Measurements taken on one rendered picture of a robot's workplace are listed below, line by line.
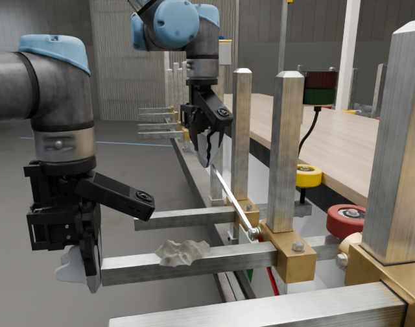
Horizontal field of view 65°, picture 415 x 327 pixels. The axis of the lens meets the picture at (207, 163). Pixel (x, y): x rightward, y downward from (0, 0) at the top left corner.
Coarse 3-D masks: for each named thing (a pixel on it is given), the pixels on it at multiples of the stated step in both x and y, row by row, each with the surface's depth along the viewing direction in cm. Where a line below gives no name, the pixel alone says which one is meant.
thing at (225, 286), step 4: (220, 272) 73; (224, 272) 73; (220, 276) 72; (224, 276) 72; (220, 280) 70; (224, 280) 70; (224, 284) 69; (228, 284) 69; (224, 288) 68; (228, 288) 68; (224, 292) 67; (228, 292) 67; (232, 292) 67; (228, 296) 66; (232, 296) 66; (228, 300) 64; (232, 300) 64
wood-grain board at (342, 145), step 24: (264, 96) 288; (264, 120) 157; (312, 120) 157; (336, 120) 157; (360, 120) 157; (264, 144) 117; (312, 144) 108; (336, 144) 108; (360, 144) 108; (336, 168) 82; (360, 168) 82; (360, 192) 66
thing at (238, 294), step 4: (228, 272) 73; (232, 272) 73; (228, 276) 72; (232, 276) 72; (232, 280) 70; (236, 280) 70; (232, 284) 69; (236, 284) 69; (232, 288) 68; (236, 288) 68; (240, 288) 68; (236, 292) 67; (240, 292) 67; (236, 296) 66; (240, 296) 66; (240, 300) 64
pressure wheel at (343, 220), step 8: (336, 208) 57; (344, 208) 58; (352, 208) 58; (360, 208) 57; (328, 216) 56; (336, 216) 54; (344, 216) 55; (352, 216) 55; (360, 216) 55; (328, 224) 56; (336, 224) 54; (344, 224) 53; (352, 224) 52; (360, 224) 52; (336, 232) 54; (344, 232) 53; (352, 232) 52; (360, 232) 52
